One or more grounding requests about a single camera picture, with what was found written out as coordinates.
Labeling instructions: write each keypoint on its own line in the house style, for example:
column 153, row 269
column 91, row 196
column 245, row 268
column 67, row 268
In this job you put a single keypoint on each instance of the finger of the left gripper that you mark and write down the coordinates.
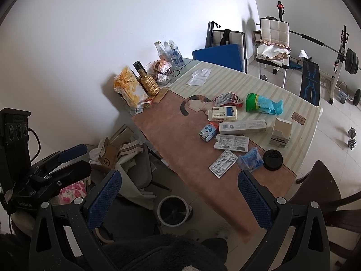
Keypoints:
column 73, row 173
column 73, row 153

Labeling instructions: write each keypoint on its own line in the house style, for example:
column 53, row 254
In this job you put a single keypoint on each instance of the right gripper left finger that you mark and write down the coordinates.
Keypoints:
column 101, row 197

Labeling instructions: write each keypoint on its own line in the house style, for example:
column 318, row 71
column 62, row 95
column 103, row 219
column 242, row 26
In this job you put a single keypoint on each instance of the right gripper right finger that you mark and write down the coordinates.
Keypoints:
column 253, row 197

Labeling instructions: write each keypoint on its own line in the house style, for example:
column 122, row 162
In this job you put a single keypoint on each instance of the white medicine sleeve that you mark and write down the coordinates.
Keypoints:
column 232, row 143

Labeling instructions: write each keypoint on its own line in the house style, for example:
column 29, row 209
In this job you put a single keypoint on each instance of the white carton box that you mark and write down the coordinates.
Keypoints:
column 281, row 132

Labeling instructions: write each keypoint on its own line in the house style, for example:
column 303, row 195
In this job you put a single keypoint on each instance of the long white medicine box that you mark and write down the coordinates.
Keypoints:
column 242, row 127

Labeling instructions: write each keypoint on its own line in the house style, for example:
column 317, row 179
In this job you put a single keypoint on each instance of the small blue white carton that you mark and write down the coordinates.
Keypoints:
column 209, row 131

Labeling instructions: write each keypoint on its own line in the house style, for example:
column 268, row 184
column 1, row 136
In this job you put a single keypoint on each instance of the white blue medicine box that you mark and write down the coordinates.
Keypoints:
column 222, row 113

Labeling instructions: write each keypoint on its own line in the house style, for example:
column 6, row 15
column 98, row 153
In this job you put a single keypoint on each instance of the white round trash bin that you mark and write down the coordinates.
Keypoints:
column 173, row 211

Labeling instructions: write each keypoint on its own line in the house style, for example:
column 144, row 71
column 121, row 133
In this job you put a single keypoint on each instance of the brown cardboard box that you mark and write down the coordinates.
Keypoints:
column 108, row 155

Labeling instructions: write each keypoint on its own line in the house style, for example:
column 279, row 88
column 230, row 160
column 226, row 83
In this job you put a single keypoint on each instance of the black round lid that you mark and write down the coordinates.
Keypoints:
column 272, row 160

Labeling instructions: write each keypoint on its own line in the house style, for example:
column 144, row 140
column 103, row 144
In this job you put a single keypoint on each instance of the blue plastic wrapper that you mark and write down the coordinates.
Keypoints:
column 251, row 161

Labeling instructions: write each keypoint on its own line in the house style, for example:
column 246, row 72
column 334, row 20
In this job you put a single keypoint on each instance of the silver blister pack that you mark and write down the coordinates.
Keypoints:
column 223, row 163

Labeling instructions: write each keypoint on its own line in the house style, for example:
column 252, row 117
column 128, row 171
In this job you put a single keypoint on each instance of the grey upholstered chair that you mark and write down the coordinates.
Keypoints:
column 141, row 174

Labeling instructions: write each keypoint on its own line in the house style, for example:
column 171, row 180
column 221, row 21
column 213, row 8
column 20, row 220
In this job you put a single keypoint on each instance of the dark wooden chair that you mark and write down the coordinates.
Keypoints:
column 319, row 186

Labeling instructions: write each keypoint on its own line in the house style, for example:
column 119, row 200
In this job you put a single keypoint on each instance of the yellow white snack bag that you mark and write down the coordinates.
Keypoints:
column 127, row 85

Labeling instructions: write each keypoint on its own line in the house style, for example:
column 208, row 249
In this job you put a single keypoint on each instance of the brown leather mat label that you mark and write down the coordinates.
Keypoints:
column 298, row 118

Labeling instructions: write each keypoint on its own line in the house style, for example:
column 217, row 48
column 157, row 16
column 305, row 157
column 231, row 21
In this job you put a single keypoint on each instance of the striped and brown table mat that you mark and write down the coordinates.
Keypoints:
column 173, row 127

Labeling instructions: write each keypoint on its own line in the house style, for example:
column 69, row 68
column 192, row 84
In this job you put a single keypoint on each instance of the gold grenade shaped bottle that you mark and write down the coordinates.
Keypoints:
column 147, row 81

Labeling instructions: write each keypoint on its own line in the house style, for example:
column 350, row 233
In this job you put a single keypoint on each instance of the green and cyan plastic bag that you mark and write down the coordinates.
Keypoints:
column 255, row 102

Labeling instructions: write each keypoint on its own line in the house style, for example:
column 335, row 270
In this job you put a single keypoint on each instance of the red white snack wrapper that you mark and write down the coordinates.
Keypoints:
column 229, row 99

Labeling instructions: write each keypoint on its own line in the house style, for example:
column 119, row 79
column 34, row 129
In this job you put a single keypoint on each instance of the chrome dumbbell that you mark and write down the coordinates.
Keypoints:
column 351, row 143

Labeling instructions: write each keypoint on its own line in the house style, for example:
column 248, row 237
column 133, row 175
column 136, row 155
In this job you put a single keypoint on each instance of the black blue weight bench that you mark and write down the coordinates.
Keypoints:
column 310, row 85

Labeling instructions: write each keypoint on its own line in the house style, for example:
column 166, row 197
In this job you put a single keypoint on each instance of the clear water bottle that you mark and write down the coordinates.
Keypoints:
column 176, row 55

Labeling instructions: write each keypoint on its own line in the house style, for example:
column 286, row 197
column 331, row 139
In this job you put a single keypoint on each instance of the clear plastic bag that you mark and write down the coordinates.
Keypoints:
column 199, row 77

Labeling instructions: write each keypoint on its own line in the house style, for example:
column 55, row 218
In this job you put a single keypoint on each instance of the blue folded mat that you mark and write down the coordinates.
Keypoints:
column 224, row 55

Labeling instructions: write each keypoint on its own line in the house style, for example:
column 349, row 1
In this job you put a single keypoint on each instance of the white padded chair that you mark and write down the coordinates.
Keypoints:
column 274, row 47

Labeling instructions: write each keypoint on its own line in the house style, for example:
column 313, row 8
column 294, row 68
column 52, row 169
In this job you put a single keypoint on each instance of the barbell with black plates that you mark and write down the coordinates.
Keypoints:
column 345, row 55

